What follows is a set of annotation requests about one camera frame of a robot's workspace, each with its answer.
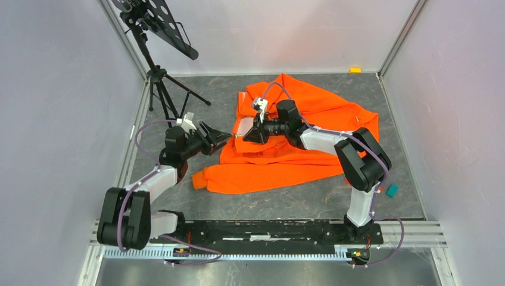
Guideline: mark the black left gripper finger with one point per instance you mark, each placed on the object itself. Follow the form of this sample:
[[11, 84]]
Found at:
[[212, 133], [218, 142]]

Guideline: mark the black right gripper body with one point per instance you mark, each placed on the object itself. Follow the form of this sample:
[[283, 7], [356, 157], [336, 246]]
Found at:
[[267, 127]]

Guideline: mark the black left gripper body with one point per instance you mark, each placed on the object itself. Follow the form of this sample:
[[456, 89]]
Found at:
[[198, 143]]

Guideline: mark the orange zip jacket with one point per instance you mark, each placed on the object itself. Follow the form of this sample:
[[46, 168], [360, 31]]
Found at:
[[246, 167]]

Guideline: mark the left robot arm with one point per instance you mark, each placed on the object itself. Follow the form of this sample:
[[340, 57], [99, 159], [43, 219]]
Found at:
[[126, 219]]

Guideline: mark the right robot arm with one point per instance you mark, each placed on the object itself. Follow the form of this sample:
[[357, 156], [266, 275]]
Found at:
[[364, 162]]

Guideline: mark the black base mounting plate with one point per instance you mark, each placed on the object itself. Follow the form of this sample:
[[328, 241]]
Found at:
[[269, 237]]

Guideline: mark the teal block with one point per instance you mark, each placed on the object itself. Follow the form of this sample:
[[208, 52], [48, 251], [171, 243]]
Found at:
[[392, 190]]

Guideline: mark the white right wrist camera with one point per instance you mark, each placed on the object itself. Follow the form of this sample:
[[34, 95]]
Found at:
[[260, 105]]

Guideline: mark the aluminium corner rail left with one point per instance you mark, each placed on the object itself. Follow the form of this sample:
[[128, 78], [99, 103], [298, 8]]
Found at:
[[118, 27]]

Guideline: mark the aluminium corner rail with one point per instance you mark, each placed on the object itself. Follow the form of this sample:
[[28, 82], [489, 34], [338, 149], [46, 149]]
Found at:
[[402, 36], [118, 27]]

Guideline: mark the aluminium front frame rails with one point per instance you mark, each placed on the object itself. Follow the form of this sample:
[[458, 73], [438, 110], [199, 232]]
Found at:
[[414, 235]]

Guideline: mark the aluminium corner rail right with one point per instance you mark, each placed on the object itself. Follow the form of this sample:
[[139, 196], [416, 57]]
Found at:
[[402, 36]]

